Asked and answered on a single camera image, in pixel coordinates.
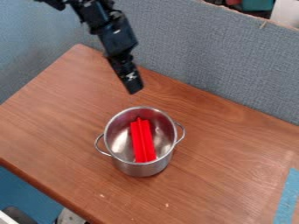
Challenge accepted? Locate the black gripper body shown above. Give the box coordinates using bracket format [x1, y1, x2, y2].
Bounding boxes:
[96, 14, 137, 59]

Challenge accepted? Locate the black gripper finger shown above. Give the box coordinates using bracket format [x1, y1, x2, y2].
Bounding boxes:
[108, 57, 144, 95]

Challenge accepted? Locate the red block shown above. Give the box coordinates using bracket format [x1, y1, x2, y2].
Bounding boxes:
[129, 117, 156, 163]

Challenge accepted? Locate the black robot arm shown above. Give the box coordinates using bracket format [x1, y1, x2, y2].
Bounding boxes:
[33, 0, 144, 95]

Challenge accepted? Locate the metal pot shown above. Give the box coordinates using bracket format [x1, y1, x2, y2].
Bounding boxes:
[93, 106, 185, 178]

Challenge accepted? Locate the white round object below table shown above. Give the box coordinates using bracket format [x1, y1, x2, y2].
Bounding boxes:
[56, 208, 86, 224]

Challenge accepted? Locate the black object bottom left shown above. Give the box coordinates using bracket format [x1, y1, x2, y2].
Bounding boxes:
[2, 206, 37, 224]

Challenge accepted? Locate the blue tape strip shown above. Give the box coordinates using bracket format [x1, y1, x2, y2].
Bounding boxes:
[273, 168, 299, 224]

